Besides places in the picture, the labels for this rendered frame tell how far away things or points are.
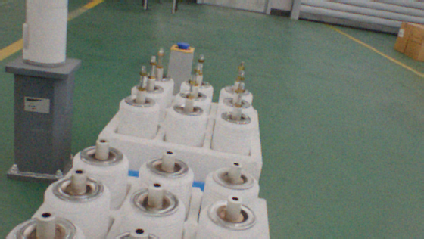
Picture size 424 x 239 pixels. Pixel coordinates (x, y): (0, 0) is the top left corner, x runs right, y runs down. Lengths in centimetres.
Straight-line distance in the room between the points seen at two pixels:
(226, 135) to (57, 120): 42
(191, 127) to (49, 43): 39
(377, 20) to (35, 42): 577
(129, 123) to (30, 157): 29
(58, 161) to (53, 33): 33
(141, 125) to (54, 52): 27
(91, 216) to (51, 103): 51
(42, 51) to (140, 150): 33
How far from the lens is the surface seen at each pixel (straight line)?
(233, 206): 65
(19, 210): 111
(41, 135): 116
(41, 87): 112
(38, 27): 111
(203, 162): 103
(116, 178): 77
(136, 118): 105
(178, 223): 66
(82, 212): 66
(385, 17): 658
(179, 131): 104
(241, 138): 104
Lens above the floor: 61
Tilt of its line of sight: 21 degrees down
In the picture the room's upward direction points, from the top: 10 degrees clockwise
